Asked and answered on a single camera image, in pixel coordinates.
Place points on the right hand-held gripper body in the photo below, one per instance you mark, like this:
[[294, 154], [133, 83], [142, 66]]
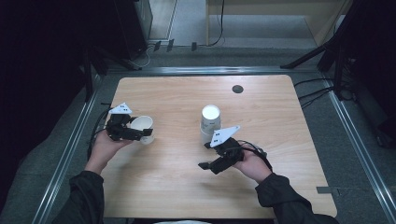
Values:
[[229, 149]]

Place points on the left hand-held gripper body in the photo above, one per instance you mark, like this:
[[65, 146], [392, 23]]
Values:
[[116, 127]]

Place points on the white paper cup green print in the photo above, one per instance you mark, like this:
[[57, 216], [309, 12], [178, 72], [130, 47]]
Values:
[[141, 123]]

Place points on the person's left hand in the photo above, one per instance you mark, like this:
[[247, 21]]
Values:
[[101, 152]]

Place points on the person's right hand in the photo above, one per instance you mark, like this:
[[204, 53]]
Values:
[[253, 166]]

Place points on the dark round table grommet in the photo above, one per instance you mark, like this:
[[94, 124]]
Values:
[[237, 89]]

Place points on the black metal stand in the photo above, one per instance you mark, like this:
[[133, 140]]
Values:
[[93, 68]]

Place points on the black cabinet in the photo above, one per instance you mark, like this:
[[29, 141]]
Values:
[[132, 28]]

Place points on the grey tape piece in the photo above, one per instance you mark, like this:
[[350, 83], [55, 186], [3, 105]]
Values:
[[324, 189]]

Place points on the black tripod stand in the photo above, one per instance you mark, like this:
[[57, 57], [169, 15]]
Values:
[[330, 46]]

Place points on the light wooden partition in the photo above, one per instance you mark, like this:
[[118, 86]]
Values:
[[264, 6]]

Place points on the metal floor rail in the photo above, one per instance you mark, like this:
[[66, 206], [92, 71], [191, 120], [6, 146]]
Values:
[[62, 168], [211, 70], [358, 140]]

